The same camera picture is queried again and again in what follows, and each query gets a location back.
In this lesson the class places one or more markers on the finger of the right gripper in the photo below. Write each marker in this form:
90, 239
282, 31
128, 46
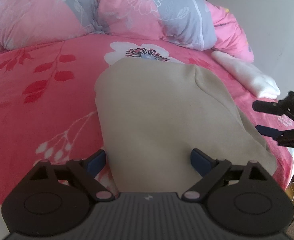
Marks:
268, 131
266, 107

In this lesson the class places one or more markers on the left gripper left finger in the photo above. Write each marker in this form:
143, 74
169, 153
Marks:
84, 172

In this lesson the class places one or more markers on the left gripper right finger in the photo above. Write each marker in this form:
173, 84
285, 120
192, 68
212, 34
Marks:
211, 172

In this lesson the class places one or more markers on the beige zip hoodie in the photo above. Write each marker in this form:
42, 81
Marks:
153, 114

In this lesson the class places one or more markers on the white folded garment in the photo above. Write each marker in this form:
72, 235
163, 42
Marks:
248, 75

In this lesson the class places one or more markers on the pink grey floral duvet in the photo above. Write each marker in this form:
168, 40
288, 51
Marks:
193, 24

